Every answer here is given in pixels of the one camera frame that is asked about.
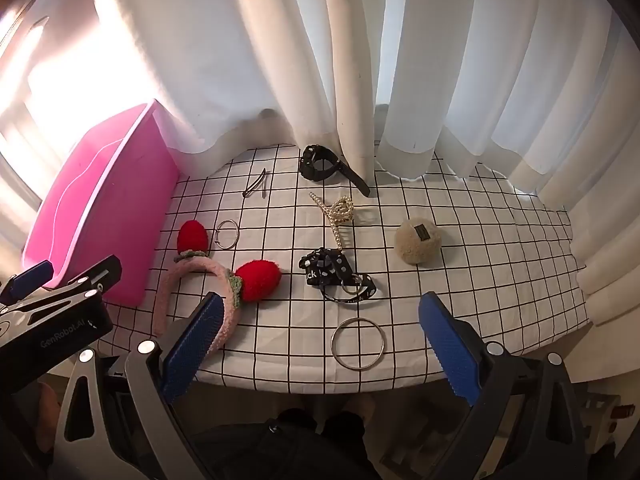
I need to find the white sheer curtain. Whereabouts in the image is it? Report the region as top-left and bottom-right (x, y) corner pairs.
(85, 0), (618, 181)

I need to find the black hair pin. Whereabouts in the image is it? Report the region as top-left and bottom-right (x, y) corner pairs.
(242, 169), (271, 199)

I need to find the black dotted ribbon hair tie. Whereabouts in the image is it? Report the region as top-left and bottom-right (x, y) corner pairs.
(299, 247), (378, 305)

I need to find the pink plastic storage box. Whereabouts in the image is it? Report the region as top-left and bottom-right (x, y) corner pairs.
(21, 99), (181, 307)

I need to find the large silver bangle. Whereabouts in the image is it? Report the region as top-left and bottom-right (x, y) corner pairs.
(330, 316), (387, 372)

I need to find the cream curtain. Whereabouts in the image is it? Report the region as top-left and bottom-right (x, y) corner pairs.
(515, 10), (640, 321)
(227, 0), (387, 186)

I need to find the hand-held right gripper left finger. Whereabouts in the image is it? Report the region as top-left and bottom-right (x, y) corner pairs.
(52, 291), (225, 480)

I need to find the pearl hair claw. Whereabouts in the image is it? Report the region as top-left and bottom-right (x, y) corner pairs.
(309, 191), (356, 252)

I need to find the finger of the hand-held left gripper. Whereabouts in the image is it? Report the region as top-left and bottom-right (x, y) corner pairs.
(0, 259), (55, 307)
(47, 255), (124, 306)

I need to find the small silver ring bangle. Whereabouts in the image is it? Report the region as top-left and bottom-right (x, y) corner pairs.
(214, 219), (240, 250)

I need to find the beige fluffy ball hair tie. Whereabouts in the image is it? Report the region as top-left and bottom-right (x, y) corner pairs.
(395, 216), (443, 266)

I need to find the pink headband with red strawberries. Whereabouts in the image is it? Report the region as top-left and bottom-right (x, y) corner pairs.
(152, 220), (282, 353)

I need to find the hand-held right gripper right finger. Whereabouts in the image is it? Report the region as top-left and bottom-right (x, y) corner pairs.
(419, 290), (594, 480)

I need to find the black wrist watch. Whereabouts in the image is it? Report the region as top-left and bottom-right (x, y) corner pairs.
(298, 144), (372, 197)

